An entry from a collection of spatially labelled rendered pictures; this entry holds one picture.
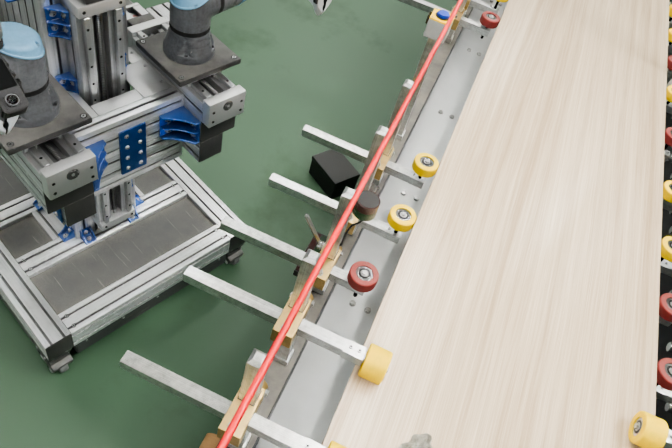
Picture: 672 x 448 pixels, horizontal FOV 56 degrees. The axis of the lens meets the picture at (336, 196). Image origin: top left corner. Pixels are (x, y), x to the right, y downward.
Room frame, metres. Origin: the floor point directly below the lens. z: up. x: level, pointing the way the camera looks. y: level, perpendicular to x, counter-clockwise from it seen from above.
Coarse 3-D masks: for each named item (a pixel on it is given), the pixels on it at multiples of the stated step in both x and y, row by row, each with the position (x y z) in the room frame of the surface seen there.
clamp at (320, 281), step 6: (342, 252) 1.08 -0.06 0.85; (336, 258) 1.04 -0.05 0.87; (324, 264) 1.01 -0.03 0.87; (330, 264) 1.02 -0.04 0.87; (324, 270) 0.99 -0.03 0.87; (330, 270) 1.00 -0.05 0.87; (318, 276) 0.97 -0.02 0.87; (324, 276) 0.97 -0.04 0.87; (318, 282) 0.96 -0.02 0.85; (324, 282) 0.96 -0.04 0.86; (318, 288) 0.96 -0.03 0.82
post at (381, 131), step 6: (378, 132) 1.29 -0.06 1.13; (384, 132) 1.29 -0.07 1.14; (378, 138) 1.28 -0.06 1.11; (372, 144) 1.28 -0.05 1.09; (378, 144) 1.28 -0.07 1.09; (372, 150) 1.28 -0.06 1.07; (372, 156) 1.28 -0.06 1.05; (366, 162) 1.28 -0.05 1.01; (378, 162) 1.28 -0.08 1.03; (366, 168) 1.28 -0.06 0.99; (372, 174) 1.28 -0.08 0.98; (360, 180) 1.28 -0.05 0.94; (372, 180) 1.30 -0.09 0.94; (366, 186) 1.28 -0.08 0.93
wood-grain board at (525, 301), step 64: (512, 0) 2.67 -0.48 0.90; (576, 0) 2.86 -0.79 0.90; (640, 0) 3.06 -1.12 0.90; (512, 64) 2.18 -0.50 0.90; (576, 64) 2.32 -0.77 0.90; (640, 64) 2.48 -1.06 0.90; (512, 128) 1.79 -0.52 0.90; (576, 128) 1.90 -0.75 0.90; (640, 128) 2.03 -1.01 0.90; (448, 192) 1.39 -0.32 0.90; (512, 192) 1.47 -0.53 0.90; (576, 192) 1.57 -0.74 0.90; (640, 192) 1.67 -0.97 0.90; (448, 256) 1.14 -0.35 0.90; (512, 256) 1.22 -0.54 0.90; (576, 256) 1.29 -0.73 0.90; (640, 256) 1.37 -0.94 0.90; (384, 320) 0.88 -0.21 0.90; (448, 320) 0.94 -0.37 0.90; (512, 320) 1.00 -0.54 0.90; (576, 320) 1.06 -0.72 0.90; (640, 320) 1.13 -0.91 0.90; (384, 384) 0.71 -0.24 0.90; (448, 384) 0.76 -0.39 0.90; (512, 384) 0.81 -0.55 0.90; (576, 384) 0.87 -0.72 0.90; (640, 384) 0.93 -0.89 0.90
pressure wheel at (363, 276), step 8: (360, 264) 1.02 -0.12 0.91; (368, 264) 1.03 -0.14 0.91; (352, 272) 0.99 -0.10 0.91; (360, 272) 1.00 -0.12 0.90; (368, 272) 1.00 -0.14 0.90; (376, 272) 1.01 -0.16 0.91; (352, 280) 0.97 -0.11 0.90; (360, 280) 0.97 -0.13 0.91; (368, 280) 0.98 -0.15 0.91; (376, 280) 0.98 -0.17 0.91; (360, 288) 0.96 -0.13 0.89; (368, 288) 0.96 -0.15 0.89
